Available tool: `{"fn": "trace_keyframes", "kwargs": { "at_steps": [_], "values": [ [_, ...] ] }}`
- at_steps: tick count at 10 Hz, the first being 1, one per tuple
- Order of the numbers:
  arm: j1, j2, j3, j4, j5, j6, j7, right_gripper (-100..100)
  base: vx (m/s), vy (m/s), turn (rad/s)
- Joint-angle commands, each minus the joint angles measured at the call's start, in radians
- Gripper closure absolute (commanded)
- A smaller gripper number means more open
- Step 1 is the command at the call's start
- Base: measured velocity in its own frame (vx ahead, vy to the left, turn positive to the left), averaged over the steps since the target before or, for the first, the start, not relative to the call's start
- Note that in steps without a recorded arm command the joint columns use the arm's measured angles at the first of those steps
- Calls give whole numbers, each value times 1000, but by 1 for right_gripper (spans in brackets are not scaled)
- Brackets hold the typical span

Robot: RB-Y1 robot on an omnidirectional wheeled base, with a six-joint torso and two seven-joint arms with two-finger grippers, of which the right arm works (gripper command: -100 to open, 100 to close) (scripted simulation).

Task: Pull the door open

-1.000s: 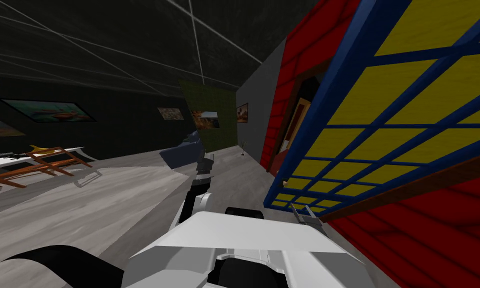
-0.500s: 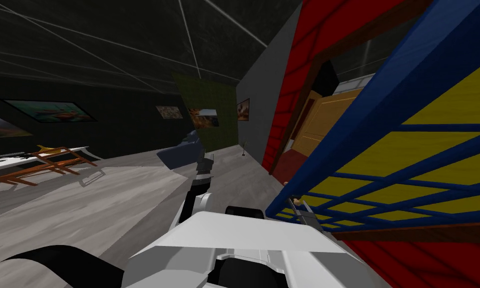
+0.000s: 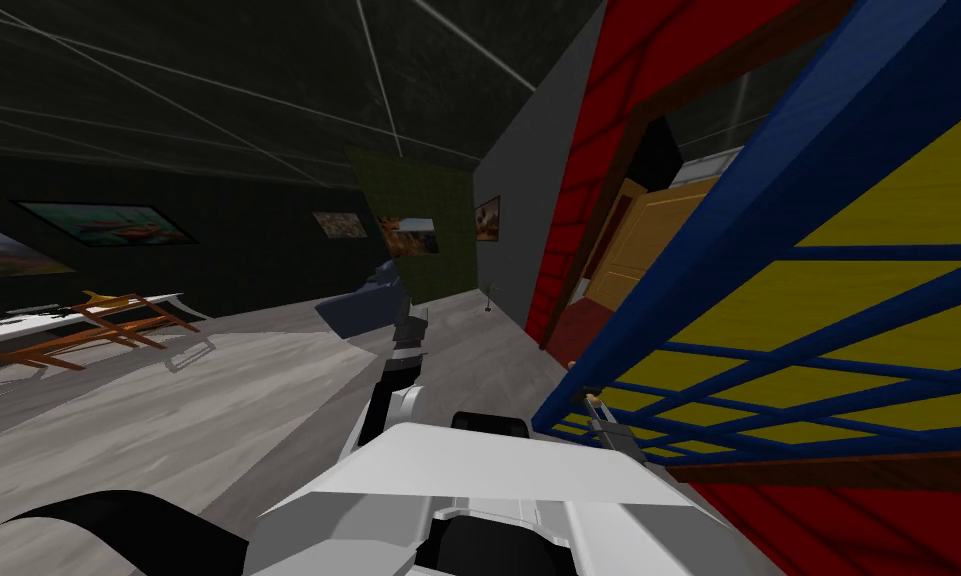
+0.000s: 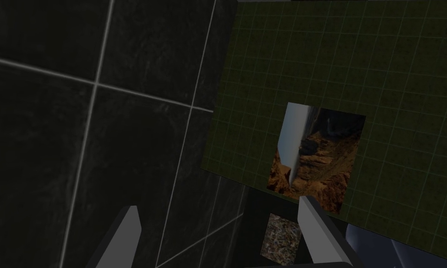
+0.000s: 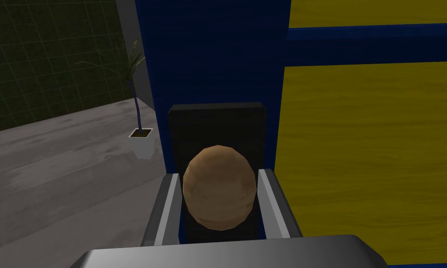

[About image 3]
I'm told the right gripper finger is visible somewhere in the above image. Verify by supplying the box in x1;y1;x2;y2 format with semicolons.
582;395;614;432

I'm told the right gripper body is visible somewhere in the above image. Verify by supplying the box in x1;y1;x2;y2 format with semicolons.
593;420;649;466

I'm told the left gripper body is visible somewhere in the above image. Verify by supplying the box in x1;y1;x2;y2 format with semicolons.
393;302;431;352

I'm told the dark blue sofa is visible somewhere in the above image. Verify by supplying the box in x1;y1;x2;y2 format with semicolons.
315;259;412;342

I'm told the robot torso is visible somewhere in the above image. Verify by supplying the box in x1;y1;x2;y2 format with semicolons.
243;411;771;576

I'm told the light wooden door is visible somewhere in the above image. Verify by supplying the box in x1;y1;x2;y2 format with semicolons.
582;175;723;315

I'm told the white table with orange legs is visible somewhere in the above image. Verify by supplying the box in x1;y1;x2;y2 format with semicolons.
0;291;203;379

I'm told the blue and yellow door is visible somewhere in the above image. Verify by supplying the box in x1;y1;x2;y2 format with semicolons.
531;0;961;469

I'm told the orange and blue wall picture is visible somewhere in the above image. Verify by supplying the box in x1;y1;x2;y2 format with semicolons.
376;215;441;259

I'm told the small brown wall picture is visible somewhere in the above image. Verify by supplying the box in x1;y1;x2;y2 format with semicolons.
312;211;369;241

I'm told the orange framed wall picture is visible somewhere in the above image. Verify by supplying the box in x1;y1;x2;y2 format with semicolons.
474;195;502;244

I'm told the teal and orange wall picture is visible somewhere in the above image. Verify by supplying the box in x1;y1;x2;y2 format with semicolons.
11;199;200;248

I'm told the grey and brown wall picture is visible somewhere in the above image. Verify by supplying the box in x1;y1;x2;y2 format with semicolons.
0;228;75;282

